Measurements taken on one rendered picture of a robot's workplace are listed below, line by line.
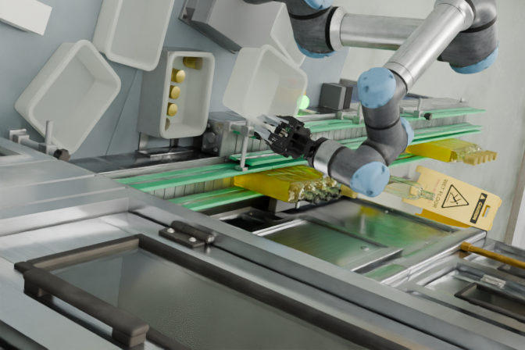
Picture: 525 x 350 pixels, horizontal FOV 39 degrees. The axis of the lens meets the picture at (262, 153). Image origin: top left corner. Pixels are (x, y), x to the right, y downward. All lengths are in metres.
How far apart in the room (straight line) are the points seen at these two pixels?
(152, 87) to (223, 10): 0.27
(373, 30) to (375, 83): 0.44
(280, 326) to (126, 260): 0.20
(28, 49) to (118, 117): 0.33
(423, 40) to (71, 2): 0.78
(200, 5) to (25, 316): 1.41
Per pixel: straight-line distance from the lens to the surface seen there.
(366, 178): 1.52
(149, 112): 1.92
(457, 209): 5.35
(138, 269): 0.82
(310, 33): 1.97
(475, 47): 1.82
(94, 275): 0.79
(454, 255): 2.25
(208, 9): 1.94
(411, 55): 1.58
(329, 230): 2.16
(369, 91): 1.48
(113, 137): 1.91
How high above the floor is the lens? 2.10
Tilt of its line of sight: 34 degrees down
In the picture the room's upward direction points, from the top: 107 degrees clockwise
